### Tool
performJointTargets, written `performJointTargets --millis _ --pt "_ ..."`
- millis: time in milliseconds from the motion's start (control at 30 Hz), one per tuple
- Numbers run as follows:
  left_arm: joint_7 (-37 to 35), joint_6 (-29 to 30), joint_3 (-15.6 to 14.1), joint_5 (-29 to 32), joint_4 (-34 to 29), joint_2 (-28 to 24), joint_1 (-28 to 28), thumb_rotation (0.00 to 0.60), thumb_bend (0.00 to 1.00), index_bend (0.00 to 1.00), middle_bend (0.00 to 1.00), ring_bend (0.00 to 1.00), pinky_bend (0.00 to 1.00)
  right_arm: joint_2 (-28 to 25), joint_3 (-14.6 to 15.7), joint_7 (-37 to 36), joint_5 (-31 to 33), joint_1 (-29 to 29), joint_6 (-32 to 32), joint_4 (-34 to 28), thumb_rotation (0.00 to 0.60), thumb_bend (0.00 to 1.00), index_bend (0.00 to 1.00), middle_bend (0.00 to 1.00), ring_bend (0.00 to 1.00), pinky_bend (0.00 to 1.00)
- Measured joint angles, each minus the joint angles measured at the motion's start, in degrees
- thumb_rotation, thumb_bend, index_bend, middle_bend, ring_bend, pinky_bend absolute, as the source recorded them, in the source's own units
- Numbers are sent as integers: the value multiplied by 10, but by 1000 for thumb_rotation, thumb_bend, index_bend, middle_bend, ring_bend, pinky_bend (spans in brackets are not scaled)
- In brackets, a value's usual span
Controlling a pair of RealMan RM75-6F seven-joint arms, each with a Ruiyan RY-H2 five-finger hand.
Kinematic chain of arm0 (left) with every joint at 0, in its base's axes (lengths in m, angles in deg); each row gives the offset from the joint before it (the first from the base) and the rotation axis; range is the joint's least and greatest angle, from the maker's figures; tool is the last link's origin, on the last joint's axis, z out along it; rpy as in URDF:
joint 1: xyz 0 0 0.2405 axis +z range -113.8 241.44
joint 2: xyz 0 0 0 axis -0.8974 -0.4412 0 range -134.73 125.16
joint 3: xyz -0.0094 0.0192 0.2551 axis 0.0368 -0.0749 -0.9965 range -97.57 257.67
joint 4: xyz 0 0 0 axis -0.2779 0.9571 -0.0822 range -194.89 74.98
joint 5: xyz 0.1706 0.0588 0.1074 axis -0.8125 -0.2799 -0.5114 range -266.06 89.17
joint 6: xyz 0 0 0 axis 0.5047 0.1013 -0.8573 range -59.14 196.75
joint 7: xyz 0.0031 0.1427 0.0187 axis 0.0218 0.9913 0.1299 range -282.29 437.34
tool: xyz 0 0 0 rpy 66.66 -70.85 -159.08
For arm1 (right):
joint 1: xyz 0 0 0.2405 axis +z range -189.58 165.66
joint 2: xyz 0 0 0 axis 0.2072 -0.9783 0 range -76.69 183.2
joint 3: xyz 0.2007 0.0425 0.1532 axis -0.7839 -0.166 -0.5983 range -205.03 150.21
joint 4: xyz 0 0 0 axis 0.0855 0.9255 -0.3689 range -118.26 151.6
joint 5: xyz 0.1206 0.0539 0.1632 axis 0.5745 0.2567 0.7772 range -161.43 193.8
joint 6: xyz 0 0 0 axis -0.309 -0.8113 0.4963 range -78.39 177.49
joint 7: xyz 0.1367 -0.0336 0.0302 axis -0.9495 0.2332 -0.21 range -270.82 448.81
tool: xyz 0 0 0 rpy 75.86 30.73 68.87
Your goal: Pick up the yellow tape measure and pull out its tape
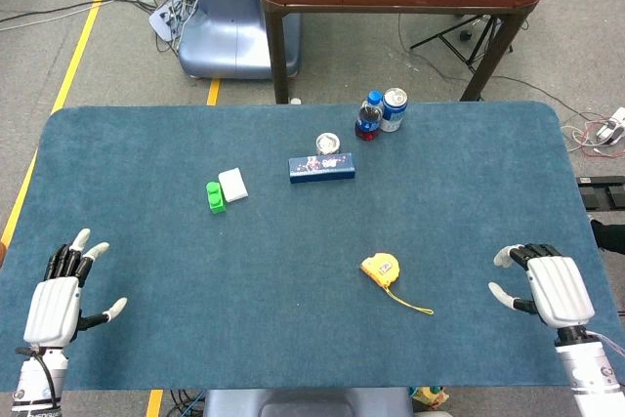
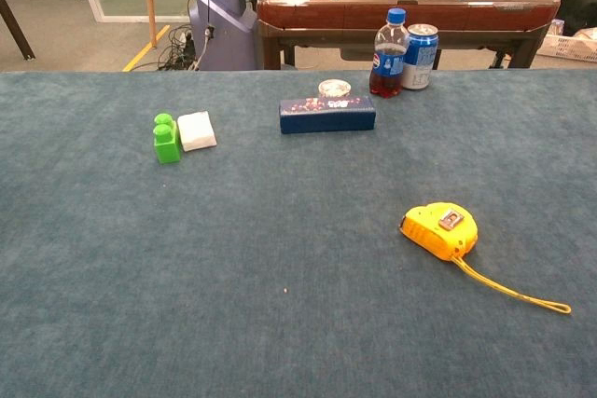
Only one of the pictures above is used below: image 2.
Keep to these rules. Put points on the yellow tape measure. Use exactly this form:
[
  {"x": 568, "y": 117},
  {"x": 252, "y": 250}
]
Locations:
[{"x": 434, "y": 230}]

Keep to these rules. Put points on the purple robot base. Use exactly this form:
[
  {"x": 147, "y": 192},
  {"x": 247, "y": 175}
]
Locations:
[{"x": 224, "y": 39}]

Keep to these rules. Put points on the dark blue rectangular box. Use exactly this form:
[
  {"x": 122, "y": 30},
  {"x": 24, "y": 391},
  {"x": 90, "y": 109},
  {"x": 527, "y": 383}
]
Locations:
[{"x": 326, "y": 120}]

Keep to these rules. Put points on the small clear round container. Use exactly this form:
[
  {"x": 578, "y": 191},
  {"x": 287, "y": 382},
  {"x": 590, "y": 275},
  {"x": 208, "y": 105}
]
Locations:
[{"x": 334, "y": 88}]

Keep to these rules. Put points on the green toy building block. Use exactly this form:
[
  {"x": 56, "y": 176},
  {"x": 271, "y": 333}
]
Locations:
[{"x": 167, "y": 148}]

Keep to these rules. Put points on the Pepsi plastic bottle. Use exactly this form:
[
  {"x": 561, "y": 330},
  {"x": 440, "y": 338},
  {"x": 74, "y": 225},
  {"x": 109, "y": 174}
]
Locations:
[{"x": 388, "y": 67}]

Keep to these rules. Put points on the blue soda can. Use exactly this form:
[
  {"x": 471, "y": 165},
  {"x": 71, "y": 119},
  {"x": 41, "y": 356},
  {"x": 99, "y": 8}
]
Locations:
[{"x": 422, "y": 58}]

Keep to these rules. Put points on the brown mahjong table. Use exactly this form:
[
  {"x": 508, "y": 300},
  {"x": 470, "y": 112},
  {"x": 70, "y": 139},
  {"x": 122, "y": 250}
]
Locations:
[{"x": 420, "y": 9}]

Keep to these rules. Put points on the white plastic basket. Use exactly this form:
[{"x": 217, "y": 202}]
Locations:
[{"x": 569, "y": 46}]

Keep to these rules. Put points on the dark table leg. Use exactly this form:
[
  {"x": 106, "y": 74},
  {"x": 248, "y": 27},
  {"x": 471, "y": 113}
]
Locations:
[{"x": 18, "y": 34}]

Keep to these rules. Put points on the black bag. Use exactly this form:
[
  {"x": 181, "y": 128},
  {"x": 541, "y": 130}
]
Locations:
[{"x": 578, "y": 9}]

